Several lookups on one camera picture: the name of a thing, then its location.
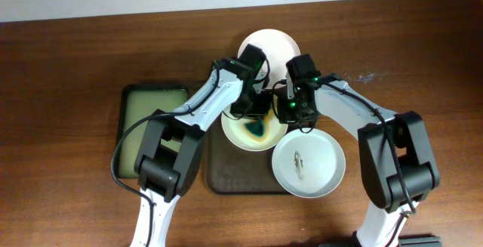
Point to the pale green plate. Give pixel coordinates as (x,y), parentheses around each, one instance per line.
(308,165)

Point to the cream white plate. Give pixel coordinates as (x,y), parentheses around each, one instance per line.
(232,129)

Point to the pink dirty plate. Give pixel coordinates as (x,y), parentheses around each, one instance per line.
(278,47)

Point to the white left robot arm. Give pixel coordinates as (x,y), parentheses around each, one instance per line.
(170,151)

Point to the yellow green sponge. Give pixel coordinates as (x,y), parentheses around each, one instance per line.
(257,128)

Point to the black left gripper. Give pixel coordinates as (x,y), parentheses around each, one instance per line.
(253,110)

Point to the dark brown serving tray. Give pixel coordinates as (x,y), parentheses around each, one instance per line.
(234,171)

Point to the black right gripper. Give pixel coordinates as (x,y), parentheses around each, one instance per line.
(290,117)

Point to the green soapy water tray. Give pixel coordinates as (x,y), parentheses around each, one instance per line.
(139,101)

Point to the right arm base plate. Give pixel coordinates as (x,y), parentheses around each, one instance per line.
(423,241)

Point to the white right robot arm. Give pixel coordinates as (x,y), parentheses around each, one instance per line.
(398,166)

